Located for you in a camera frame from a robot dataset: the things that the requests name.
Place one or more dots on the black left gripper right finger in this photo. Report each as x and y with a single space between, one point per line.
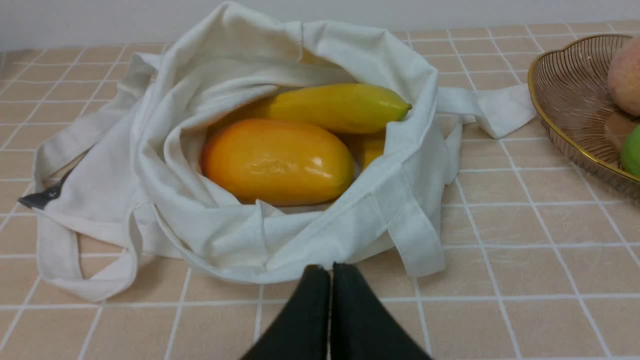
361 328

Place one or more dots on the pink peach fruit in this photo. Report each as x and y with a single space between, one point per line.
624 77

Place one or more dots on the white cloth tote bag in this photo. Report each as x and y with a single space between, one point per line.
124 181

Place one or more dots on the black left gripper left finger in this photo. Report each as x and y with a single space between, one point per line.
300 331

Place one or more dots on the green apple fruit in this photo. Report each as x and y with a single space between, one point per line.
630 153

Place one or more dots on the yellow banana fruit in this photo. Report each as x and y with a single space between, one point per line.
358 113

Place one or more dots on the orange mango fruit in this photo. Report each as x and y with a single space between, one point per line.
282 163

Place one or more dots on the gold rimmed wire fruit bowl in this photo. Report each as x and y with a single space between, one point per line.
569 90

